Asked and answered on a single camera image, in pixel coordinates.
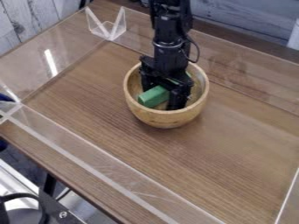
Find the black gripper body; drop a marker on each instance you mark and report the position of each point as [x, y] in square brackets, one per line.
[169, 63]

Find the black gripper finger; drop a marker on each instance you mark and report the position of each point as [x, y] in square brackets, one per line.
[179, 94]
[149, 80]

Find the green rectangular block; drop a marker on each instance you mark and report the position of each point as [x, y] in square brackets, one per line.
[154, 97]

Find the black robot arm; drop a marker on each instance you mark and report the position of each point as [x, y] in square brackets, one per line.
[171, 18]

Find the brown wooden bowl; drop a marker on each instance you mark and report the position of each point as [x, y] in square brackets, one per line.
[157, 117]

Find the black table leg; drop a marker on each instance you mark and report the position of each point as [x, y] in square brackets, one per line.
[50, 185]

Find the clear acrylic corner bracket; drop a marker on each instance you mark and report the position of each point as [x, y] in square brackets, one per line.
[107, 30]

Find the clear acrylic front wall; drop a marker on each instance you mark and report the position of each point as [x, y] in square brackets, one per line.
[84, 123]

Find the black metal bracket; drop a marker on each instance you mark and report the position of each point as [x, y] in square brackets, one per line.
[56, 213]

